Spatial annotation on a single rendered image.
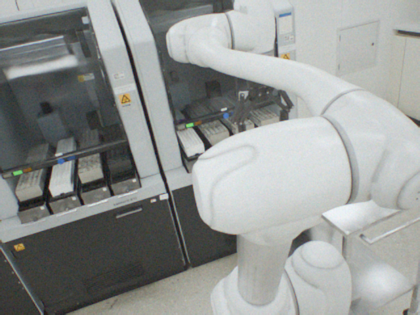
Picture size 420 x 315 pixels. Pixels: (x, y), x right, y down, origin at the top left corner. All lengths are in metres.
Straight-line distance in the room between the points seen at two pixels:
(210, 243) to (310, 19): 2.10
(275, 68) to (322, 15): 2.65
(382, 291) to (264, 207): 1.46
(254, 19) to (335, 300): 0.76
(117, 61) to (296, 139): 1.33
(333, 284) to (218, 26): 0.72
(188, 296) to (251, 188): 1.82
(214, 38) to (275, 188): 0.53
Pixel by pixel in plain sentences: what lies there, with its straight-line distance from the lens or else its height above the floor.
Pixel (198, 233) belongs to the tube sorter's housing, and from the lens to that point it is 2.09.
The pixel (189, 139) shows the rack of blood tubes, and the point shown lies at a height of 0.86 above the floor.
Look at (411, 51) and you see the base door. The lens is 3.75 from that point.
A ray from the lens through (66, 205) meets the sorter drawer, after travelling 1.86.
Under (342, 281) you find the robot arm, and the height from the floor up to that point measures 0.92.
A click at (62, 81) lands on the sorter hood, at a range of 1.69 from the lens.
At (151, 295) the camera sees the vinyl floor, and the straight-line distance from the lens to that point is 2.29.
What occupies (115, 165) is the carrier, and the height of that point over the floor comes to 0.87.
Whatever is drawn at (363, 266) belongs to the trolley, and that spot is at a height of 0.28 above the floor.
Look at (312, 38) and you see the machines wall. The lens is 3.33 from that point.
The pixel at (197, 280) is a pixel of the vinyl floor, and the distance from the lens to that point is 2.27.
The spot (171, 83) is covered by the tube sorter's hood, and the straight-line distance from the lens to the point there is 1.73.
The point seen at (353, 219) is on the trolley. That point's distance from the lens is 1.35.
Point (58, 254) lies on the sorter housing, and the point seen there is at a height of 0.49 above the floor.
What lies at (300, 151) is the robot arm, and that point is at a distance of 0.43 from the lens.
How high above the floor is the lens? 1.69
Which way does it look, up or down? 29 degrees down
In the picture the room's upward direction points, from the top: 11 degrees counter-clockwise
